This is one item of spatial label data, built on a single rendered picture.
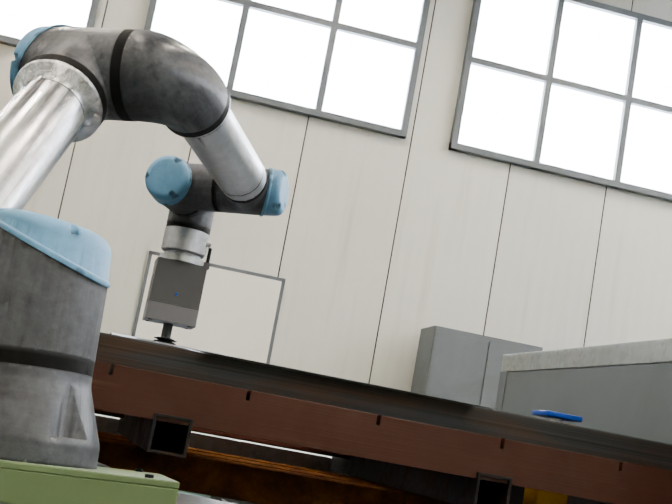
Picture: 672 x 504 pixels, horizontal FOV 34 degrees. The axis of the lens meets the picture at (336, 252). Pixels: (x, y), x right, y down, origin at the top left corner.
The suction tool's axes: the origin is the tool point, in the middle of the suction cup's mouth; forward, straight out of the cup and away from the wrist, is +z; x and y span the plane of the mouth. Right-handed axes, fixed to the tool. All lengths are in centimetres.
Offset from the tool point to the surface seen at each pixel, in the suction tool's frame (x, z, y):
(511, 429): 38, 3, -47
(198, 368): 37.0, 3.5, -1.8
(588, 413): -7, -5, -81
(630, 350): 7, -16, -81
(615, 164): -771, -309, -463
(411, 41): -778, -378, -240
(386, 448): 42, 9, -28
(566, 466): 42, 7, -54
